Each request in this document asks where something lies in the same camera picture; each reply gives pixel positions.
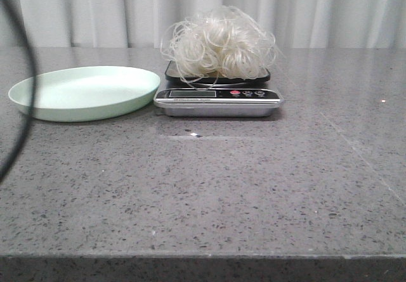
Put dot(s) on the light green plastic plate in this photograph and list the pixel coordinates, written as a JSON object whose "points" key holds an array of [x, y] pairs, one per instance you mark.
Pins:
{"points": [[93, 93]]}

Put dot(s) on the white pleated curtain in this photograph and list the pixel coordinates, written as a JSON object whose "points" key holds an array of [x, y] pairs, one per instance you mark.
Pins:
{"points": [[141, 23]]}

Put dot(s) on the black silver kitchen scale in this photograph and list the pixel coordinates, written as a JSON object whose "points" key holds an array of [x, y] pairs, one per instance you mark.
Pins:
{"points": [[216, 96]]}

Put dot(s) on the white vermicelli noodle bundle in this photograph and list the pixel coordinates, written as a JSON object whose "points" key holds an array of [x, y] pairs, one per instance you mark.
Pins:
{"points": [[223, 42]]}

